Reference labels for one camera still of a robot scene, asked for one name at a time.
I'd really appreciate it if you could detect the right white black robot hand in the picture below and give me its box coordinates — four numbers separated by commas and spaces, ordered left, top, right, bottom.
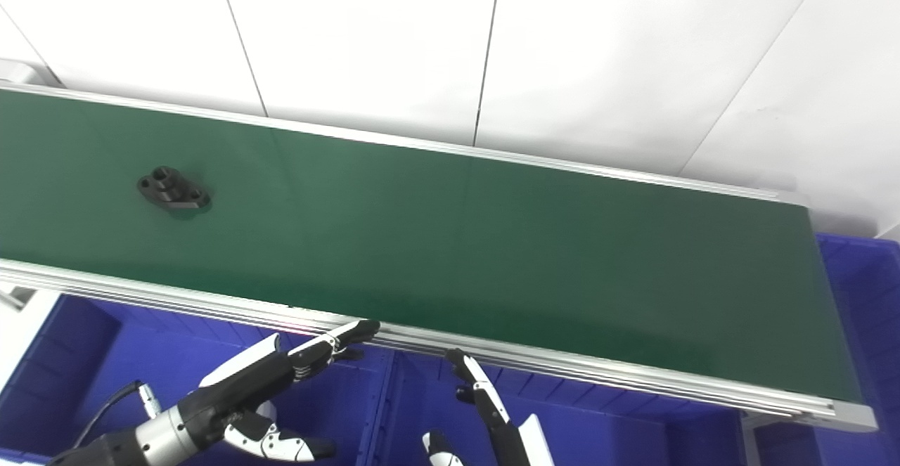
422, 348, 556, 466

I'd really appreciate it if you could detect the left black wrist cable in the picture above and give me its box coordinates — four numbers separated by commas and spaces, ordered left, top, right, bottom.
74, 380, 162, 449

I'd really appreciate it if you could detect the green conveyor belt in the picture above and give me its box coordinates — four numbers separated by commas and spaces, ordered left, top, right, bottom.
0, 58, 880, 433
0, 90, 862, 403

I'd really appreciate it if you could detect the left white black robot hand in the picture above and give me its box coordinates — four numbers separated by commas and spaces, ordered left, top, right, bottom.
176, 319, 381, 464

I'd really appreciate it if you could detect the black flanged metal part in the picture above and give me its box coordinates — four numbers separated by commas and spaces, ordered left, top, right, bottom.
136, 166, 212, 215

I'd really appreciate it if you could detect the large blue plastic bin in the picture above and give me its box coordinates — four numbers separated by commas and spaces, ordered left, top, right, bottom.
745, 233, 900, 466

